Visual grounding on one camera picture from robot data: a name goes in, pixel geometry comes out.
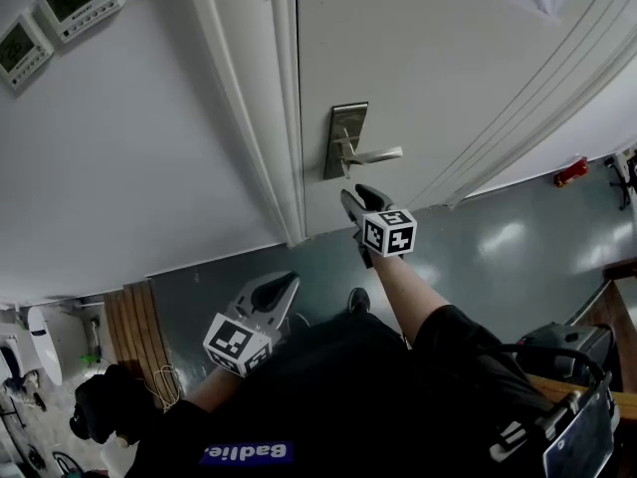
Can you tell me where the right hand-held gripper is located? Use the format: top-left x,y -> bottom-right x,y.
340,183 -> 418,270

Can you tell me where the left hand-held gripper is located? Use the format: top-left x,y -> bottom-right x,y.
202,271 -> 300,378

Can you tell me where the person's left forearm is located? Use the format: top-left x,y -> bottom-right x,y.
186,365 -> 240,412

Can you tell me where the person's right forearm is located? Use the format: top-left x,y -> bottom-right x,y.
370,254 -> 452,351

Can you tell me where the white panelled door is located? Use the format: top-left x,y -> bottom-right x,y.
297,0 -> 637,238

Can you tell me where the steel lock plate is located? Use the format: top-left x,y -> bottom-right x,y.
323,101 -> 370,181

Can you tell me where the person's right shoe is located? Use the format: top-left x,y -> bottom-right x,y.
347,287 -> 372,316

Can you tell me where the wooden slat panel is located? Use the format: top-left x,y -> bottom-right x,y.
103,279 -> 180,410

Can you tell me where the black backpack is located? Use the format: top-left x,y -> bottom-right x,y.
69,363 -> 156,447

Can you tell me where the small red device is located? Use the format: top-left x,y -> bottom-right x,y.
553,156 -> 589,188

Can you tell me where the white oval board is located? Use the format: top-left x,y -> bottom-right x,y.
27,306 -> 64,387

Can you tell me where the black equipment case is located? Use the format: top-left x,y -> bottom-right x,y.
516,321 -> 623,388

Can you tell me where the chest-mounted phone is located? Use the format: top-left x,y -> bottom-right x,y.
540,369 -> 622,478

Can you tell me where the steel lever door handle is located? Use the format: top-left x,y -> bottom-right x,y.
331,136 -> 404,167

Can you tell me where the coiled beige rope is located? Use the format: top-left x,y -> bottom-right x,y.
151,363 -> 183,415

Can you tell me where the black chest cable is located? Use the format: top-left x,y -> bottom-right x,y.
490,342 -> 607,383

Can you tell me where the white chest strap buckle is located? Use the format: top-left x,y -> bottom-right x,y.
490,420 -> 529,462

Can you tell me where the wooden furniture frame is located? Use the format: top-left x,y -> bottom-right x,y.
527,260 -> 637,408

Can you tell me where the white wall thermostat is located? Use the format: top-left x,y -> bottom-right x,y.
0,13 -> 55,92
37,0 -> 125,44

